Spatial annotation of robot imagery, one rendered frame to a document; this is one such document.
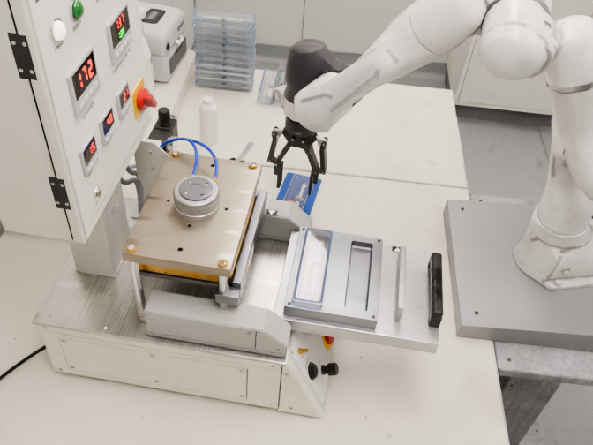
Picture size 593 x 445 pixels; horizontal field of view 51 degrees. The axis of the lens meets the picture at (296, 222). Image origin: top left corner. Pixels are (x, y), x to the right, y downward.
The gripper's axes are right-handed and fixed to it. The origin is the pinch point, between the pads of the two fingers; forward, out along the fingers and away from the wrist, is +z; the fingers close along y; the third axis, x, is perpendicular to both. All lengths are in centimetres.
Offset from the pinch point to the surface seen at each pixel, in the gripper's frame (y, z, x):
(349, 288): 20, -16, -44
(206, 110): -29.5, -4.1, 15.1
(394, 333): 30, -15, -50
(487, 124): 67, 83, 169
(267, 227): 1.2, -14.0, -31.6
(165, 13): -54, -13, 46
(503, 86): 68, 59, 169
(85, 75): -20, -57, -53
